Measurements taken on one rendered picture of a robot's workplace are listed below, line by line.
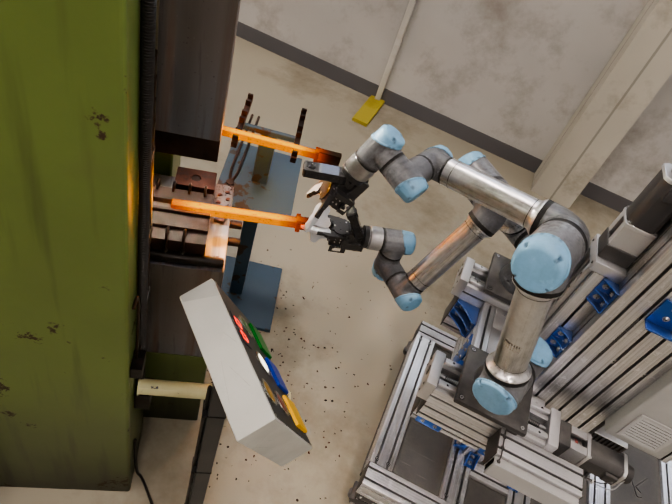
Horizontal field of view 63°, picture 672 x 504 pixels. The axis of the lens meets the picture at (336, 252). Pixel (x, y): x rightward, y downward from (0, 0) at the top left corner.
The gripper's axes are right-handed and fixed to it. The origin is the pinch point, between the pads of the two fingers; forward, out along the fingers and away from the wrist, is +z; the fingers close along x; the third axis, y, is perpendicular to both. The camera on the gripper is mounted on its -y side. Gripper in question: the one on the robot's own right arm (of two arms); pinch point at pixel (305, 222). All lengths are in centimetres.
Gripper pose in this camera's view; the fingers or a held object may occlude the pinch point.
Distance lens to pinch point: 163.6
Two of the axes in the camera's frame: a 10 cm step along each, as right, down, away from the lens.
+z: -9.7, -1.3, -2.2
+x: -0.5, -7.3, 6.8
